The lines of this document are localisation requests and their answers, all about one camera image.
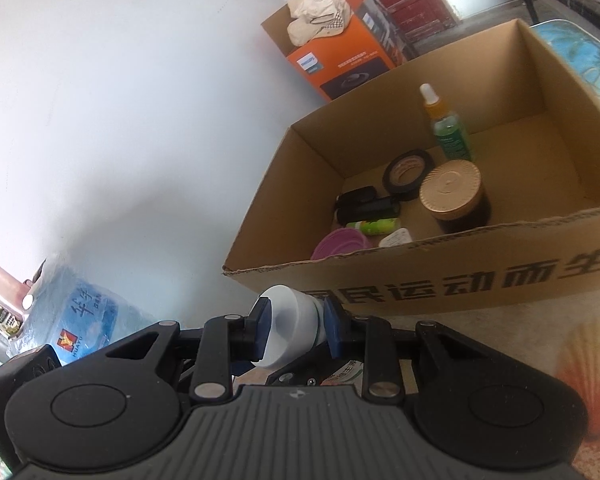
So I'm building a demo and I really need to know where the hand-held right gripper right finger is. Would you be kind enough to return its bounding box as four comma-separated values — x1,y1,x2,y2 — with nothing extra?
322,296,486,401

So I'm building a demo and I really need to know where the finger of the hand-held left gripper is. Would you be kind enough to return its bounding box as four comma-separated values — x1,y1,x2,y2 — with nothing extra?
266,352,333,388

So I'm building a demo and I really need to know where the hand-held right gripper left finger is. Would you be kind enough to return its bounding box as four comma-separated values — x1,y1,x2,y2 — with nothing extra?
105,297,276,402

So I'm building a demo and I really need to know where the white pill bottle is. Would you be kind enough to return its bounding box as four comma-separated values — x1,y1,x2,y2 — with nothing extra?
250,285,365,387

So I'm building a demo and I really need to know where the purple tape roll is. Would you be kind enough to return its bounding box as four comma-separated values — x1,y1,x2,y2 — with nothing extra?
311,226,373,261

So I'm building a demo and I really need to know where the white charger plug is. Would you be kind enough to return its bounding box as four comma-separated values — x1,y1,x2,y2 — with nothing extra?
378,228,412,249

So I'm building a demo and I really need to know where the small green tube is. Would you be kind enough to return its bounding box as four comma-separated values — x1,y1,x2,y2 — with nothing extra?
346,217,400,237

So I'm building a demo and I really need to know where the long black tube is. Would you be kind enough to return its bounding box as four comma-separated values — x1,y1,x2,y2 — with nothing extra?
337,197,400,223

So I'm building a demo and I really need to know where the short black tube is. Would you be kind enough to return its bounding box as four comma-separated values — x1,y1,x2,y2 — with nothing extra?
336,186,381,211

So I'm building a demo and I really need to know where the brown cardboard box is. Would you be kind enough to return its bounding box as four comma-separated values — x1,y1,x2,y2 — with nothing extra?
222,18,600,317

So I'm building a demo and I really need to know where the black tape roll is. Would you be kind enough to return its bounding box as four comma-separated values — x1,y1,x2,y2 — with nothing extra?
382,149,435,202

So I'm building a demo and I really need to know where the dark jar with gold lid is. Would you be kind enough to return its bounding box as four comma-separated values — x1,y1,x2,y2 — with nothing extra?
418,160,492,233

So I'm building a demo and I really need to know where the green dropper bottle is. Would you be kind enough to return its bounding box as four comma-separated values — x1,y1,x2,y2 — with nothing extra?
419,83,475,162

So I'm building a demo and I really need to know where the blue water bottle pack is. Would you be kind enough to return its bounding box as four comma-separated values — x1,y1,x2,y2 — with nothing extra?
7,255,161,363

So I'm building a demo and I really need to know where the pink bottle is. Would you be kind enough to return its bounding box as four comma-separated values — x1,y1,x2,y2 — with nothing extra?
0,255,37,311

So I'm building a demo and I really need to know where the orange product box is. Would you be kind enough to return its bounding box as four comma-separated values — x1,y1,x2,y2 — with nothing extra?
261,0,411,102

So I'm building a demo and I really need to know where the beige crumpled cloth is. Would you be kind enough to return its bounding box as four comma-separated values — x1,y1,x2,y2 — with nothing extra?
286,0,356,46

